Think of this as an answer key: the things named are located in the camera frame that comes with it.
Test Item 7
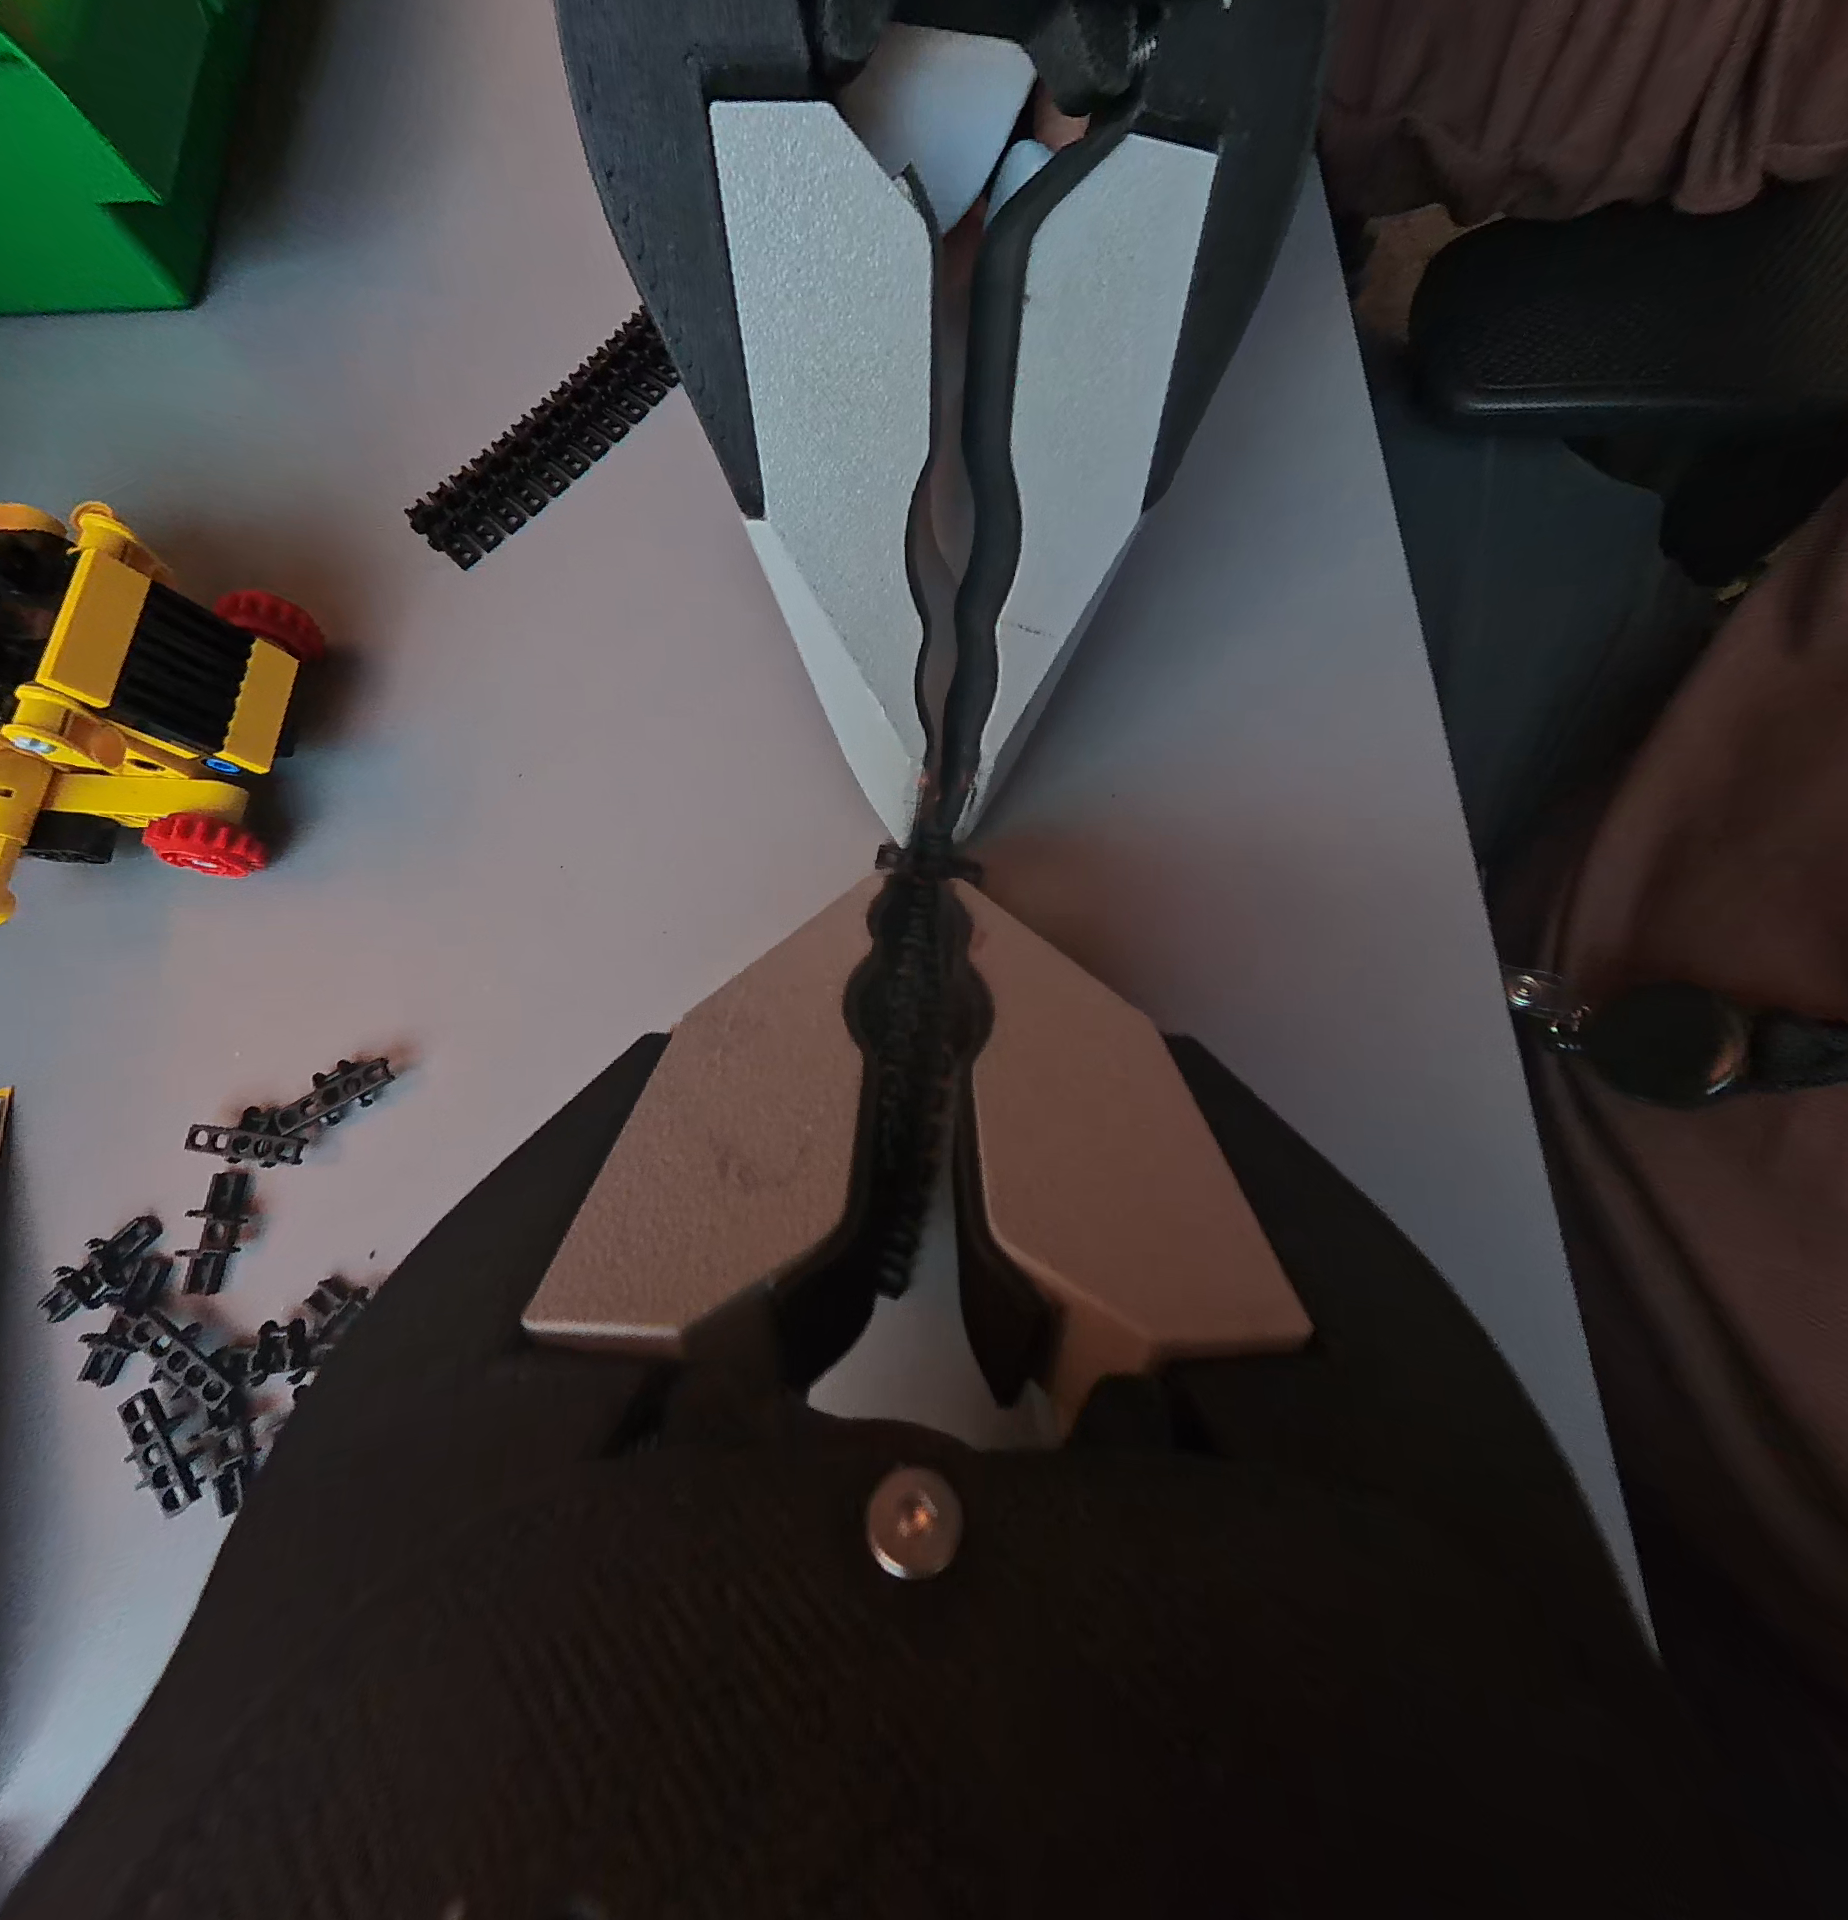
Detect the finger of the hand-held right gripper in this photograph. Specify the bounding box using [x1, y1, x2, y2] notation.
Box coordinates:
[707, 93, 949, 855]
[940, 125, 1224, 834]

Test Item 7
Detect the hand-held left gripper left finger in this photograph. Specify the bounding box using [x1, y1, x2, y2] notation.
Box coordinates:
[521, 878, 884, 1391]

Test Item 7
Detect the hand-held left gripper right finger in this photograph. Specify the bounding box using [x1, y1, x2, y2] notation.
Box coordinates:
[947, 882, 1315, 1430]

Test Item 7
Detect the black lego track chain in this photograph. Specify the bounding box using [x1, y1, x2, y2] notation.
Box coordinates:
[852, 870, 988, 1302]
[406, 306, 683, 571]

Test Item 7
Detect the person's right forearm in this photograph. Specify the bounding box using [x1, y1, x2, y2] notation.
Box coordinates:
[1313, 0, 1848, 228]

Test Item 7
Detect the yellow lego bulldozer model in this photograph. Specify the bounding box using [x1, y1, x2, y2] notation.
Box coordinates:
[0, 497, 329, 925]

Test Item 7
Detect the black office chair armrest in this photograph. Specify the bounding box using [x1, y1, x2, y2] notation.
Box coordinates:
[1407, 195, 1848, 587]

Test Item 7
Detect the pile of black track links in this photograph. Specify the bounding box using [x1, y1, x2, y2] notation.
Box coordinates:
[41, 1051, 417, 1521]

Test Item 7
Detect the green box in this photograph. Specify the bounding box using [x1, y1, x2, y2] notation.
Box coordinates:
[0, 0, 261, 318]

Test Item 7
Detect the black badge reel lanyard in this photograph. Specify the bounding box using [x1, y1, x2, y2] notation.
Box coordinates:
[1507, 965, 1848, 1114]

